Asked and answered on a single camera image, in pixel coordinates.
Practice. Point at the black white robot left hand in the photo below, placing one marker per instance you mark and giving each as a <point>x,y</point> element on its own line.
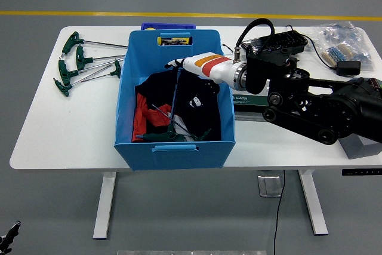
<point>10,235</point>

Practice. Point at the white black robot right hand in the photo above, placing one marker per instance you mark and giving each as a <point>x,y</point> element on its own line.
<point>215,68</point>

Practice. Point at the green grey hex key stand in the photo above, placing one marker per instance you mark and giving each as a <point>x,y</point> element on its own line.
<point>247,99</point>

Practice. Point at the blue plastic storage box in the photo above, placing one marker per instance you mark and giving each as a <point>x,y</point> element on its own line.
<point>179,159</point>

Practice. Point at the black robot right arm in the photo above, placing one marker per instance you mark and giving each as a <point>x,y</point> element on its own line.
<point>328,111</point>

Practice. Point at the black orange garment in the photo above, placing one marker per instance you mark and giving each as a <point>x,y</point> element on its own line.
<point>155,90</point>

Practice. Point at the dark blue plastic bin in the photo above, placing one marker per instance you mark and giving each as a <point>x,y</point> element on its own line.
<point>167,25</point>

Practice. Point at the black plastic tray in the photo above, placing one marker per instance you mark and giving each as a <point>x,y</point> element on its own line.
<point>286,41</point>

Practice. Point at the white table leg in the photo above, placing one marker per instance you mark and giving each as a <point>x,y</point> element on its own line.
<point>104,207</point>
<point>313,207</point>

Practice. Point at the beige blue resistor strip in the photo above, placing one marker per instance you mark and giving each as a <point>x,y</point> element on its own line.
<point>337,53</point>

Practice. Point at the silver floor plate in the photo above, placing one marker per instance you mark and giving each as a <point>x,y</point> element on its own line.
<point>268,186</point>

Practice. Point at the clear plastic parts bag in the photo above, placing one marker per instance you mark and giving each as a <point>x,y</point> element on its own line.
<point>340,32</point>

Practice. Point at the black power adapter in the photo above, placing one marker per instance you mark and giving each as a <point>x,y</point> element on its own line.
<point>349,68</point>

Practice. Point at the grey block with recess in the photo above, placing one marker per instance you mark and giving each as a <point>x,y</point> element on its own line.
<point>364,150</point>

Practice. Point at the black table control panel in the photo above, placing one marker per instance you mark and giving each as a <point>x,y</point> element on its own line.
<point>361,172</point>

